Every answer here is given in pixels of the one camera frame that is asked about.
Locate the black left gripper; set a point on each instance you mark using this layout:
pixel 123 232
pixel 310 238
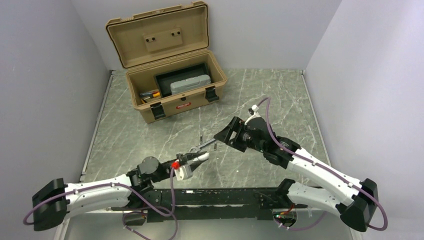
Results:
pixel 184 158

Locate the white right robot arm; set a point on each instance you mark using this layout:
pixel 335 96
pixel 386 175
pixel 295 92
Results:
pixel 354 201

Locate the black tray in toolbox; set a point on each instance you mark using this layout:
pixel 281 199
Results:
pixel 165 79

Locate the white remote control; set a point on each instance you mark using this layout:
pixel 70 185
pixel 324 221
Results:
pixel 201 157

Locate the silver combination wrench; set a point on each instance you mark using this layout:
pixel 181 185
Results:
pixel 198 148

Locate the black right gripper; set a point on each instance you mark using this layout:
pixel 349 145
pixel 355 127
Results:
pixel 236 125

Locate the grey plastic bit case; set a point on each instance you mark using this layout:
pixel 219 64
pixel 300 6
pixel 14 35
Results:
pixel 189 84

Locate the orange handled tool in toolbox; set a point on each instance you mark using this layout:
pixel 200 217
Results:
pixel 145 96

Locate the tan plastic toolbox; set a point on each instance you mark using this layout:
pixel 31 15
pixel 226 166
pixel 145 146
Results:
pixel 163 40

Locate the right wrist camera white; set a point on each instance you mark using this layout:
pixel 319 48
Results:
pixel 254 113

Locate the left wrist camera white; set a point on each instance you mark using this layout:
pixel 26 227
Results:
pixel 182 170

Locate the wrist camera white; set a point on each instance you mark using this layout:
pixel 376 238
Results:
pixel 254 113
pixel 182 170

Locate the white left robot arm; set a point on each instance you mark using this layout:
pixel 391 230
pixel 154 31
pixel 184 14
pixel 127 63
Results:
pixel 58 201

